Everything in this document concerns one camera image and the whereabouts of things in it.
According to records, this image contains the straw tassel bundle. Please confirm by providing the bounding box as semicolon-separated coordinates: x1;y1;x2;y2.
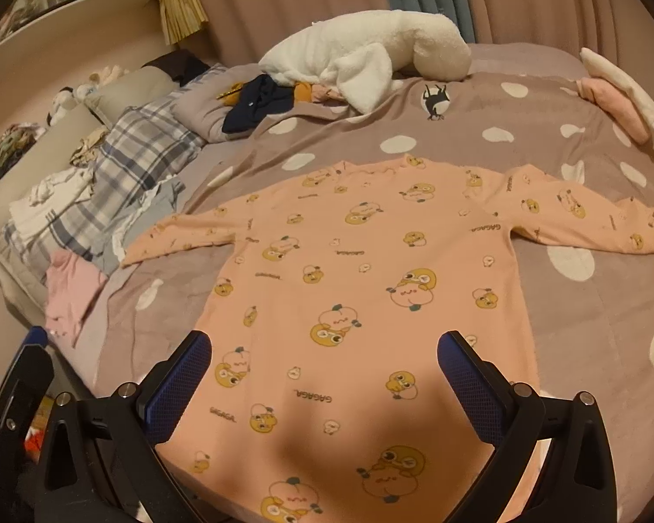
158;0;209;46

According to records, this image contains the pink small garment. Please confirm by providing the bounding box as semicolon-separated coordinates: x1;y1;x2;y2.
46;249;107;347

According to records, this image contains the peach cartoon print shirt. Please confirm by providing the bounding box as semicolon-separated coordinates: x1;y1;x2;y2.
126;158;654;522

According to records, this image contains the plaid grey blanket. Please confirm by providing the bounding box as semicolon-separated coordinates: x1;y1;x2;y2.
3;90;204;281

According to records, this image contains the white plush toy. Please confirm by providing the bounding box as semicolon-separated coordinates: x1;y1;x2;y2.
259;10;471;113

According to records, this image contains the navy dark garment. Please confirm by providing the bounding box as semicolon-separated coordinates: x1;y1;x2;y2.
222;75;294;135

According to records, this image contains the beige pillow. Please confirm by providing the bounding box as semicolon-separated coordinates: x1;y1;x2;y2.
85;66;179;128

